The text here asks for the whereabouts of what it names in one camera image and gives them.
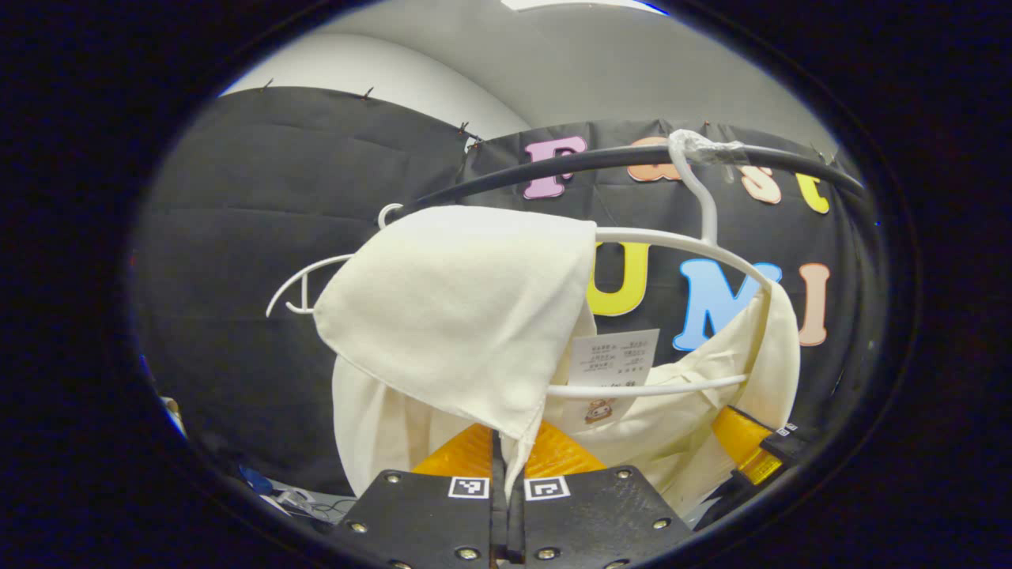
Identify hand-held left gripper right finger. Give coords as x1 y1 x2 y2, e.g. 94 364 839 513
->
508 420 697 569

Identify white clothes hanger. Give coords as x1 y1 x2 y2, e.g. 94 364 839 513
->
266 203 405 318
546 129 773 399

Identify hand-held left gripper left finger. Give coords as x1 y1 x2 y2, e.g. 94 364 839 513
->
332 422 508 569

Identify tangled floor cables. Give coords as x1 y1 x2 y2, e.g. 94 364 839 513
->
261 486 358 524

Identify ceiling light panel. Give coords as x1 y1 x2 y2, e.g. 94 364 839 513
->
500 0 666 14

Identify black backdrop cloth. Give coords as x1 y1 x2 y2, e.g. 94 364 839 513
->
130 85 880 499

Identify black clothes rail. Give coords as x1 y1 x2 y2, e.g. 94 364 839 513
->
386 144 868 228

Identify cream button shirt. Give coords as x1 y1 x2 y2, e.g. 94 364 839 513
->
312 205 802 516

